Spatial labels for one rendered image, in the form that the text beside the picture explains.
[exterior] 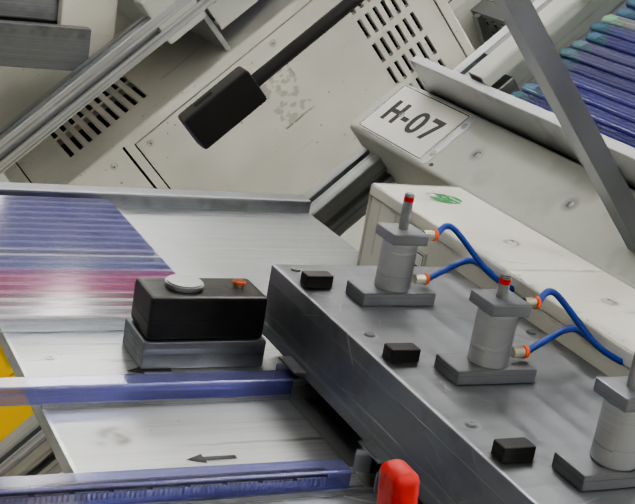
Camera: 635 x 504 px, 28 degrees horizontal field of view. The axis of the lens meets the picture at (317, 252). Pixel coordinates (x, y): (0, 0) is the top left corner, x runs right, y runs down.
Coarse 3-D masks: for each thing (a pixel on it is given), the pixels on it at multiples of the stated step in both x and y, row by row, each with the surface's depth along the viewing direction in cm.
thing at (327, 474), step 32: (0, 480) 58; (32, 480) 58; (64, 480) 59; (96, 480) 59; (128, 480) 60; (160, 480) 60; (192, 480) 61; (224, 480) 62; (256, 480) 62; (288, 480) 63; (320, 480) 64
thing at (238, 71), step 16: (224, 80) 68; (240, 80) 68; (208, 96) 68; (224, 96) 68; (240, 96) 68; (256, 96) 68; (192, 112) 67; (208, 112) 68; (224, 112) 68; (240, 112) 68; (192, 128) 67; (208, 128) 68; (224, 128) 68; (208, 144) 68
